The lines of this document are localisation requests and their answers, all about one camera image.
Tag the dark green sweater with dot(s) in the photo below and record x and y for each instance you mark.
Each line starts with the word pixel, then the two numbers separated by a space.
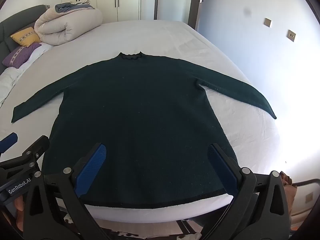
pixel 140 110

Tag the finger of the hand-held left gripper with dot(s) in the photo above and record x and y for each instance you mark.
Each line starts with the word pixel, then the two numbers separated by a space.
pixel 7 142
pixel 40 143

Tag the grey padded headboard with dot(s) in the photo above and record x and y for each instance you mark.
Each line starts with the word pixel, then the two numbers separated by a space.
pixel 15 20

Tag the white door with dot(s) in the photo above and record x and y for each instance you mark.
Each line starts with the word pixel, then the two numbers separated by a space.
pixel 175 5

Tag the yellow patterned pillow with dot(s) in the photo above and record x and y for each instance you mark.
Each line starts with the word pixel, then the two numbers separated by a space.
pixel 25 37

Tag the white crumpled quilt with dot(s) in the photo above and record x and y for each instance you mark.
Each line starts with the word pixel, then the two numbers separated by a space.
pixel 6 80

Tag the blue grey folded cloth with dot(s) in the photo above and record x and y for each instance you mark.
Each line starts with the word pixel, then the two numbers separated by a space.
pixel 63 7

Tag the white cloth-covered table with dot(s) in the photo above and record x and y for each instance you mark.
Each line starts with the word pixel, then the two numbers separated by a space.
pixel 155 37

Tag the person's left hand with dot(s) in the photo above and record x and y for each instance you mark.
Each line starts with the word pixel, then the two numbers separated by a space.
pixel 19 205

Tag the beige wall switch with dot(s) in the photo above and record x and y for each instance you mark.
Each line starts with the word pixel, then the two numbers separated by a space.
pixel 267 22
pixel 291 35

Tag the low wall socket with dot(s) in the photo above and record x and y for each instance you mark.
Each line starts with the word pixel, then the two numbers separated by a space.
pixel 309 197

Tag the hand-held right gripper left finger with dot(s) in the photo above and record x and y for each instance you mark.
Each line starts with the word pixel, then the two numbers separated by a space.
pixel 93 170

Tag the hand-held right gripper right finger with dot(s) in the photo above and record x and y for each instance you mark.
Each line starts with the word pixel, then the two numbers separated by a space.
pixel 222 170

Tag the purple patterned pillow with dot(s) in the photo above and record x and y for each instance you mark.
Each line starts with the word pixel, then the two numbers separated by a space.
pixel 18 55

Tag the folded beige duvet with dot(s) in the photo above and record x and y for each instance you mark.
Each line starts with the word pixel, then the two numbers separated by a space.
pixel 72 22

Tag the white wardrobe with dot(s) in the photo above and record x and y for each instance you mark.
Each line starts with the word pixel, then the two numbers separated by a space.
pixel 130 0

